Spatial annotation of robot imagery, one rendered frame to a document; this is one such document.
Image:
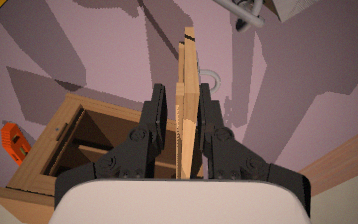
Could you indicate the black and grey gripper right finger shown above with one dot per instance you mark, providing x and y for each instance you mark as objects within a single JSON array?
[{"x": 229, "y": 159}]

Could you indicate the orange spirit level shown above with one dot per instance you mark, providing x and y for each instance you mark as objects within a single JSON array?
[{"x": 14, "y": 142}]

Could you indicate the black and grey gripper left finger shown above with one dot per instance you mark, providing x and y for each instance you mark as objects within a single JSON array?
[{"x": 133, "y": 158}]

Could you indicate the brown wooden cabinet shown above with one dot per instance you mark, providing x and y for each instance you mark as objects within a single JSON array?
[{"x": 29, "y": 195}]

